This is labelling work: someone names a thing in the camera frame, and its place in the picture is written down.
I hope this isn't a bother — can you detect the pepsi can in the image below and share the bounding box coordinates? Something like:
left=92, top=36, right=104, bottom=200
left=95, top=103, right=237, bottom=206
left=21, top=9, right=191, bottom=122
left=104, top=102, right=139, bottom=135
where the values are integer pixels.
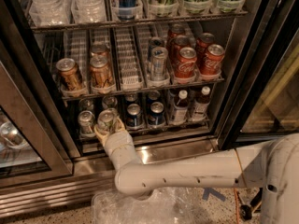
left=148, top=102, right=164, bottom=126
left=147, top=91, right=161, bottom=104
left=124, top=93, right=139, bottom=105
left=126, top=104, right=142, bottom=127

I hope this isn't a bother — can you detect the right glass fridge door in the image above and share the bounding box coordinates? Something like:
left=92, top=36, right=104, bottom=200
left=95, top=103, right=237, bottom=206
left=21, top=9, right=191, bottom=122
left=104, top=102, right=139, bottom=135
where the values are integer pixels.
left=218, top=0, right=299, bottom=149

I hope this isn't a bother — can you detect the white-capped juice bottle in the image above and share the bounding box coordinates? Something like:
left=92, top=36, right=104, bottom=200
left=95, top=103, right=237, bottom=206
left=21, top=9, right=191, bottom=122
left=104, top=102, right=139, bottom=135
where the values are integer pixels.
left=170, top=90, right=189, bottom=124
left=190, top=86, right=210, bottom=121

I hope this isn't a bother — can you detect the front silver can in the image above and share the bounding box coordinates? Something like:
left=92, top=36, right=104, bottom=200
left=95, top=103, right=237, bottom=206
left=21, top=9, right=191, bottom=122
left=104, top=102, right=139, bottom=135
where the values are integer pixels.
left=150, top=47, right=168, bottom=81

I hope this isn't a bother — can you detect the front right pepsi can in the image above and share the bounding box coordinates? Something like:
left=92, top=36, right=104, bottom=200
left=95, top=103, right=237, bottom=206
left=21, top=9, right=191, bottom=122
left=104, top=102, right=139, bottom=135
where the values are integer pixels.
left=148, top=102, right=164, bottom=126

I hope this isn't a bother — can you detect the left white-capped juice bottle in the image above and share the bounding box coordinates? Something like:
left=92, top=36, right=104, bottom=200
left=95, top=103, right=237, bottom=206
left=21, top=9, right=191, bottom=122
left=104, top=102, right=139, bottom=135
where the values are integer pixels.
left=170, top=90, right=189, bottom=124

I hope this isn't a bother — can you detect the gold can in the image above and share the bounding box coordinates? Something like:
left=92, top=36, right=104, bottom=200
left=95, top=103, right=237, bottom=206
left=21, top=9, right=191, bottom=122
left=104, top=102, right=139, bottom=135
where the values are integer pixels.
left=90, top=44, right=109, bottom=58
left=56, top=58, right=83, bottom=91
left=90, top=55, right=113, bottom=88

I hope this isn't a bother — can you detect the front gold can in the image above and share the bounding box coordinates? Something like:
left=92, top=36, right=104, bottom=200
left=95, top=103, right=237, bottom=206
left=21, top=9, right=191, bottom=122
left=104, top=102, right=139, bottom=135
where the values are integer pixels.
left=90, top=55, right=113, bottom=88

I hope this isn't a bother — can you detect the wire shelf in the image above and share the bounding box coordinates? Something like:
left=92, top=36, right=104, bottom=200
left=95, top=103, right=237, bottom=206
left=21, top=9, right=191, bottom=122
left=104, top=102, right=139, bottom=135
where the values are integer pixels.
left=78, top=118, right=210, bottom=142
left=30, top=10, right=248, bottom=33
left=61, top=74, right=224, bottom=100

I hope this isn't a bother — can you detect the rear gold can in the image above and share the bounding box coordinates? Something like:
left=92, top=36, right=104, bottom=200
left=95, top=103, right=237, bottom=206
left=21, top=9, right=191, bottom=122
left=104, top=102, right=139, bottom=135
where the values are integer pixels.
left=90, top=44, right=109, bottom=58

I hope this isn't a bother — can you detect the rear silver can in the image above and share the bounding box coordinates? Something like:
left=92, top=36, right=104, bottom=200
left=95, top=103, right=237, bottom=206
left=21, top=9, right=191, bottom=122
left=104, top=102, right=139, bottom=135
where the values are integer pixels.
left=148, top=36, right=164, bottom=61

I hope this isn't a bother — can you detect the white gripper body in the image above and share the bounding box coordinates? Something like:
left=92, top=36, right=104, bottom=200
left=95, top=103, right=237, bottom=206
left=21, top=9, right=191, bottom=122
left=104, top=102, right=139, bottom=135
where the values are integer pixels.
left=104, top=130, right=142, bottom=171

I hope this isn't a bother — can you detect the left clear water bottle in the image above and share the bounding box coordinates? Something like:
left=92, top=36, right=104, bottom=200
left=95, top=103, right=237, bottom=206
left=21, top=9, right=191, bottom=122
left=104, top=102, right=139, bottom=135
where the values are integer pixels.
left=29, top=0, right=71, bottom=26

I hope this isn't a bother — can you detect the right clear water bottle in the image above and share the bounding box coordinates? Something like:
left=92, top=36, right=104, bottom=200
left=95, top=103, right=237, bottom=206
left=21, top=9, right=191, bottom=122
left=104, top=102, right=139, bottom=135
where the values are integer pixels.
left=72, top=0, right=107, bottom=23

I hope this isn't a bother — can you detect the rear right pepsi can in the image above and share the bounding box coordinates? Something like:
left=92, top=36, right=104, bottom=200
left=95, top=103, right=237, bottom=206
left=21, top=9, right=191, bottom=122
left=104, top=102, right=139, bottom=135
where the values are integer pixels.
left=147, top=91, right=161, bottom=104

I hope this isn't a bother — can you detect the open glass fridge door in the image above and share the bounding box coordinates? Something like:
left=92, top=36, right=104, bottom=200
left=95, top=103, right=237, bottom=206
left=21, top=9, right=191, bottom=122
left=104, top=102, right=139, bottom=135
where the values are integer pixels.
left=0, top=45, right=73, bottom=188

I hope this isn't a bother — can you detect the middle wire shelf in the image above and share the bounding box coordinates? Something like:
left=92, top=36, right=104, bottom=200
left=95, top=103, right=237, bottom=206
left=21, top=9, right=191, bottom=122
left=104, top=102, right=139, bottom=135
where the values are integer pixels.
left=61, top=74, right=224, bottom=100

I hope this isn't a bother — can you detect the steel fridge base grille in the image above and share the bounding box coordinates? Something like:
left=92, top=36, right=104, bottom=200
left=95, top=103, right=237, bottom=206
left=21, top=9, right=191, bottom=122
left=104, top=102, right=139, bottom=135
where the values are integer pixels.
left=0, top=138, right=218, bottom=219

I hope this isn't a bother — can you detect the coca-cola can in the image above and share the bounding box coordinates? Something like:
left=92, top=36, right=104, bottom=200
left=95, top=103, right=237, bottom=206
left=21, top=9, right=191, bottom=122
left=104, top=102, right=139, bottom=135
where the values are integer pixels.
left=167, top=23, right=185, bottom=40
left=195, top=33, right=215, bottom=57
left=199, top=44, right=225, bottom=76
left=170, top=35, right=191, bottom=61
left=175, top=47, right=197, bottom=78

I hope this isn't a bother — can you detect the rear left coca-cola can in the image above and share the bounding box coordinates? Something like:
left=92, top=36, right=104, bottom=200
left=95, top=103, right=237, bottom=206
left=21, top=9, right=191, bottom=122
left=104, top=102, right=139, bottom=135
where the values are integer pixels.
left=167, top=23, right=185, bottom=40

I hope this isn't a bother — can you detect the red bull can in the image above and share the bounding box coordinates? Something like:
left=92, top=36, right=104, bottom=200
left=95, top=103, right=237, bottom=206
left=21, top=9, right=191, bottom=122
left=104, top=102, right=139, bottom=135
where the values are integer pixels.
left=115, top=0, right=136, bottom=21

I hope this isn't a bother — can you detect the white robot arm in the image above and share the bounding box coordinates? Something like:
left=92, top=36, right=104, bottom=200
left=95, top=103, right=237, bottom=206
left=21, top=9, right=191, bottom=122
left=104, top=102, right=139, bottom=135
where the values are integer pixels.
left=94, top=119, right=299, bottom=224

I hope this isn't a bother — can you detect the wheeled yellow black stand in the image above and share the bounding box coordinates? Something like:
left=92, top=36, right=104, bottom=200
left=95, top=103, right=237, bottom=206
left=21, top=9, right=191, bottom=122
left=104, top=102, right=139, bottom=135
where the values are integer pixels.
left=239, top=188, right=263, bottom=221

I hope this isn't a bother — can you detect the left gold can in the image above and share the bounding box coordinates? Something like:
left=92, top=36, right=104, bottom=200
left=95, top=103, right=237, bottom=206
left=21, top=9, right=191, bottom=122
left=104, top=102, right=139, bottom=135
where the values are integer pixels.
left=56, top=58, right=83, bottom=91

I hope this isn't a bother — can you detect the right white-capped juice bottle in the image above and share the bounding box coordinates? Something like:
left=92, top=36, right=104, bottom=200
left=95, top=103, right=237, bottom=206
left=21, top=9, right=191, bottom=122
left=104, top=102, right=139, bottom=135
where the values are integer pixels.
left=190, top=86, right=210, bottom=121

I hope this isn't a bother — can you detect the front left pepsi can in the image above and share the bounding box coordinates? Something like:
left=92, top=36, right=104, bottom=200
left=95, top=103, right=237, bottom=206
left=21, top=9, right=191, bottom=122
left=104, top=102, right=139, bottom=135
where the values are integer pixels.
left=126, top=104, right=142, bottom=127

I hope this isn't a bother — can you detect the empty white can track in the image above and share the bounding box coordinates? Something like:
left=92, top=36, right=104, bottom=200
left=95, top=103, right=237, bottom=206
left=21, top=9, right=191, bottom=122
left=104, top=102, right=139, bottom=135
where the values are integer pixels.
left=114, top=27, right=144, bottom=91

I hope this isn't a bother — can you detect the front left coca-cola can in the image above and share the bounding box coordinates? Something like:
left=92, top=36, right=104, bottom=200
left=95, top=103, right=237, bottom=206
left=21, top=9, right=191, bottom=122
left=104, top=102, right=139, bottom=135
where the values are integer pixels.
left=175, top=47, right=197, bottom=78

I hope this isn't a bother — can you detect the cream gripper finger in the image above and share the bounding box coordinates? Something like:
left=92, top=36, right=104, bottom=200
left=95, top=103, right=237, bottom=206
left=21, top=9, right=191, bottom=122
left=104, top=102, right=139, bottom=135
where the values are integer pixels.
left=115, top=117, right=125, bottom=132
left=94, top=126, right=107, bottom=146

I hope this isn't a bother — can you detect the clear water bottle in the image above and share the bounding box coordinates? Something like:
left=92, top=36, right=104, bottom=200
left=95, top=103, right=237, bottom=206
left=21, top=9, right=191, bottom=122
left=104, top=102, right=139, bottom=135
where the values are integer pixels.
left=29, top=0, right=71, bottom=26
left=72, top=0, right=107, bottom=23

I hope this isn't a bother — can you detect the rear left pepsi can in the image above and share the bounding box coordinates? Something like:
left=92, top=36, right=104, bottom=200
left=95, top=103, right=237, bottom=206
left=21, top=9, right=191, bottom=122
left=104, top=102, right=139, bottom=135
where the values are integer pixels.
left=124, top=93, right=139, bottom=105

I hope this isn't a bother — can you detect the clear plastic bin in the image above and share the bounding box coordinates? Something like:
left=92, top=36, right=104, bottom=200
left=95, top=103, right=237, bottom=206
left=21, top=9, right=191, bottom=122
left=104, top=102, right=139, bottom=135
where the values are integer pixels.
left=92, top=188, right=195, bottom=224

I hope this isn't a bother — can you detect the silver can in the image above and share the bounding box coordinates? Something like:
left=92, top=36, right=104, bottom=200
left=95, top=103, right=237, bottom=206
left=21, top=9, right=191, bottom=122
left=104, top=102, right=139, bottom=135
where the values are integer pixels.
left=150, top=47, right=168, bottom=81
left=148, top=36, right=164, bottom=61

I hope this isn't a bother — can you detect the rear right coca-cola can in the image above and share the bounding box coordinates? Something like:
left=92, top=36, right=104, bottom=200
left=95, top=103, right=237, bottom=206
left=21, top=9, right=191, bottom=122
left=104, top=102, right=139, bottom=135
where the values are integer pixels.
left=195, top=33, right=215, bottom=57

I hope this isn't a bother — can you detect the bottom wire shelf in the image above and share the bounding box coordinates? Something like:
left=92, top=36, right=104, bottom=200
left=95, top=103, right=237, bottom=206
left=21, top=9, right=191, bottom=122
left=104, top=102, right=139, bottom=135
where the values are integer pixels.
left=78, top=118, right=210, bottom=142

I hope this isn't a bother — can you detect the blue tape cross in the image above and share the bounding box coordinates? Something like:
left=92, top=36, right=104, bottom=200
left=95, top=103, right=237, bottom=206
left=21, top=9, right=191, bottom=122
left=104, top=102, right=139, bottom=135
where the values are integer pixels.
left=203, top=188, right=226, bottom=202

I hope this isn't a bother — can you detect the middle left coca-cola can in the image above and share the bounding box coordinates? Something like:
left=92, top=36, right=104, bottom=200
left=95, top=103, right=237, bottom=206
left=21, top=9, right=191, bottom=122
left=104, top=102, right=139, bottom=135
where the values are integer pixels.
left=170, top=35, right=191, bottom=61

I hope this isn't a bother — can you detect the front right coca-cola can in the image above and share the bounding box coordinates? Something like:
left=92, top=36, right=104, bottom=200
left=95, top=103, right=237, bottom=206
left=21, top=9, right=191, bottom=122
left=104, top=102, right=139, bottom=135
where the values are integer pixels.
left=199, top=44, right=225, bottom=76

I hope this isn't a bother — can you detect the top wire shelf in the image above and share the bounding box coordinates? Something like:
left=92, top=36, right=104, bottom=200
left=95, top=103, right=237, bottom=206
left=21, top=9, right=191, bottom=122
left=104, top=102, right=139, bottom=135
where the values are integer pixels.
left=30, top=10, right=248, bottom=33

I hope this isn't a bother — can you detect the orange cable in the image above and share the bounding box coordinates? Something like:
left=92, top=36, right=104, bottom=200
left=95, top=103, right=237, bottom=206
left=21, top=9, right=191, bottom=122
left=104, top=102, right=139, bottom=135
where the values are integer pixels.
left=233, top=189, right=241, bottom=224

